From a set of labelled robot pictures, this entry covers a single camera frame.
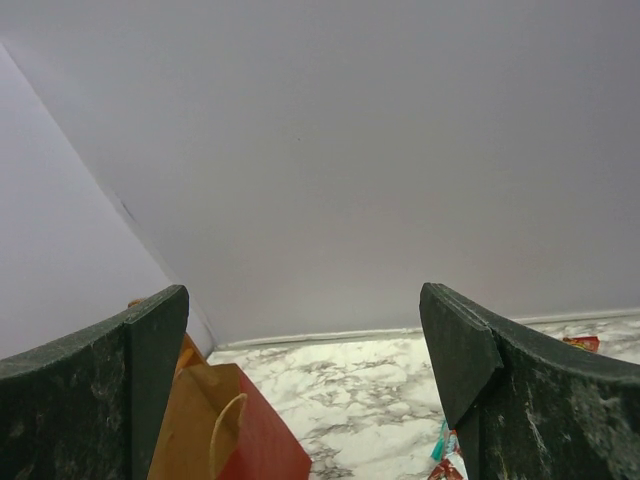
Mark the orange white snack packet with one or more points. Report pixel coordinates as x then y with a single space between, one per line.
452 467

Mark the green Fox's candy bag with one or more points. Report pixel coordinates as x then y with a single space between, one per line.
440 448

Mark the red snack packet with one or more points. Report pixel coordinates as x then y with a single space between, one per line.
588 343

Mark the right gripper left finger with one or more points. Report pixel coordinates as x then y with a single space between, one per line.
90 405

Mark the red brown paper bag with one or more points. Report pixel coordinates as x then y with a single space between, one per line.
218 425

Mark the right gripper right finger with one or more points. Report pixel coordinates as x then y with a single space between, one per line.
525 405

